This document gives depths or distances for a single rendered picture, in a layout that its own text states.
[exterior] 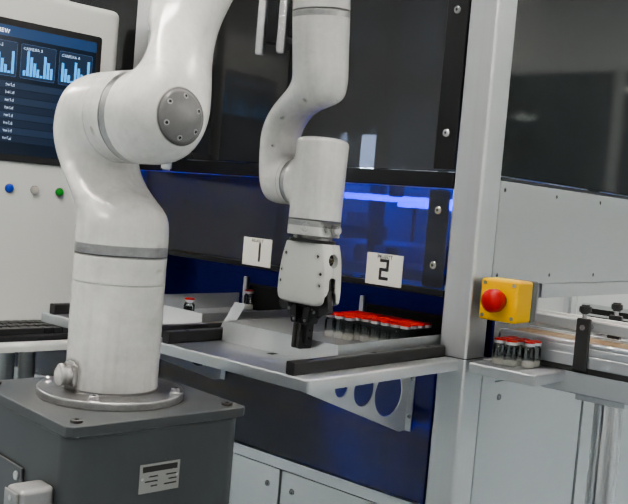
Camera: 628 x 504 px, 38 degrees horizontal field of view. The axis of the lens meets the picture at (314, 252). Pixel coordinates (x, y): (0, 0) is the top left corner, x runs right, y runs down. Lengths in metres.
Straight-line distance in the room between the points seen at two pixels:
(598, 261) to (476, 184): 0.53
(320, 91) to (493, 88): 0.36
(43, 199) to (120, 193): 0.98
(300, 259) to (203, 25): 0.41
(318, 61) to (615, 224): 0.95
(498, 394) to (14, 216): 1.12
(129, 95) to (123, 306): 0.26
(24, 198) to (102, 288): 1.00
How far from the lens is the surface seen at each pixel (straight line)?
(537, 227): 1.79
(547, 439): 1.97
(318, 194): 1.40
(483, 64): 1.63
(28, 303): 2.17
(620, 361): 1.61
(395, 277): 1.69
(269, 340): 1.52
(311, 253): 1.41
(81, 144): 1.21
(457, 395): 1.64
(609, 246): 2.10
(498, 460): 1.80
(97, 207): 1.16
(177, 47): 1.16
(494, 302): 1.54
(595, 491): 1.70
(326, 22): 1.40
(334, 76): 1.40
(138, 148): 1.12
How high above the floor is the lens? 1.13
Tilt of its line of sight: 3 degrees down
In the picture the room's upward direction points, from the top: 5 degrees clockwise
